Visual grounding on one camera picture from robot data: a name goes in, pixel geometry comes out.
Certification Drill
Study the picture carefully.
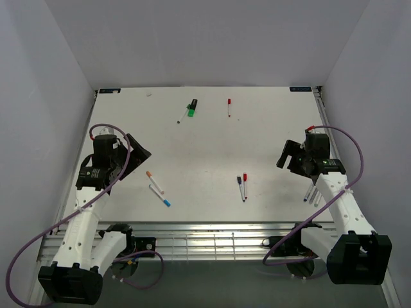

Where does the orange capped white pen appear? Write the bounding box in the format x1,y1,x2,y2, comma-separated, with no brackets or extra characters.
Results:
146,171,164,194

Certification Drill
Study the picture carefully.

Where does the red capped white pen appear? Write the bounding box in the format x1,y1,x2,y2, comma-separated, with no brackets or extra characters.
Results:
243,173,248,200

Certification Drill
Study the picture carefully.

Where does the blue capped white pen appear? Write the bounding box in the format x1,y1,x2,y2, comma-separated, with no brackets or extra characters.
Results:
148,184,171,207

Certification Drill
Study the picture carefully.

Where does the dark blue capped pen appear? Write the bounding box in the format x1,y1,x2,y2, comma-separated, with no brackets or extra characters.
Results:
236,176,245,202

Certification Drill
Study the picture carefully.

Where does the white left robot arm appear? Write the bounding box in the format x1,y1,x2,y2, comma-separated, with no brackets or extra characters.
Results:
38,133,151,305

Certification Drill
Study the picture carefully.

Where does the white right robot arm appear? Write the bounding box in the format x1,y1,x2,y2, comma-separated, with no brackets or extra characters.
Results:
275,130,392,285

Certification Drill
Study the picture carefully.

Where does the green tipped pen at right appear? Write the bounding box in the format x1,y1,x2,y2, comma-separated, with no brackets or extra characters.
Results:
314,192,322,207

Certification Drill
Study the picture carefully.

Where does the green capped white pen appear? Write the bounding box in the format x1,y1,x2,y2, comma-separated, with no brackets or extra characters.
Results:
177,104,191,124

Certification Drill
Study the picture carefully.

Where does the right blue corner label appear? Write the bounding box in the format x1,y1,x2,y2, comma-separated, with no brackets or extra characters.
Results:
289,87,312,92

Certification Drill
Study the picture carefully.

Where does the blue corner label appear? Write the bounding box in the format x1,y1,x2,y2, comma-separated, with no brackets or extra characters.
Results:
98,88,121,94
289,87,312,92

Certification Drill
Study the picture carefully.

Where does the left blue corner label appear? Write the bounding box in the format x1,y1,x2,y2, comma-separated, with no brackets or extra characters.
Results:
98,88,121,94

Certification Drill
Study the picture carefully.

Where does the green black highlighter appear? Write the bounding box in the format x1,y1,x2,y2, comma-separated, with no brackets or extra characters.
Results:
188,99,198,117

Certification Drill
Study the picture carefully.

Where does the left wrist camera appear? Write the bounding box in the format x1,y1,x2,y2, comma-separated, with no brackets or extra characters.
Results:
98,126,116,136

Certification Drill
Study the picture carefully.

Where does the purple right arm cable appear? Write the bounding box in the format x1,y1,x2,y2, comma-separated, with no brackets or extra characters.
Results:
262,124,365,280

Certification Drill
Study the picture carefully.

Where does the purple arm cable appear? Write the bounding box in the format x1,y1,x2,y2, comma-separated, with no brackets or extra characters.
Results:
6,123,164,305
262,124,365,280

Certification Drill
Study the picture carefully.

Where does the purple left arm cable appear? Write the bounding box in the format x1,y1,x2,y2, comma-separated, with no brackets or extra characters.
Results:
6,123,164,305

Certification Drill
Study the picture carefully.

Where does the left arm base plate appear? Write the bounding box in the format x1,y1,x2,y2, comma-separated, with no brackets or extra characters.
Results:
132,237,157,253

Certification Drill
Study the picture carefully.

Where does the aluminium front rail frame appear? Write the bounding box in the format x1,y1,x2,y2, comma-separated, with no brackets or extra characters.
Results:
37,221,341,262

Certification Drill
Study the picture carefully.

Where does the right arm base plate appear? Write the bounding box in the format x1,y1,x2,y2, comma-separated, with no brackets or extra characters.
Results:
261,236,311,257

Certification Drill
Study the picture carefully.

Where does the aluminium right side rail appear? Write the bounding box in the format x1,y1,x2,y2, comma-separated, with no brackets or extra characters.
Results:
312,86,401,307

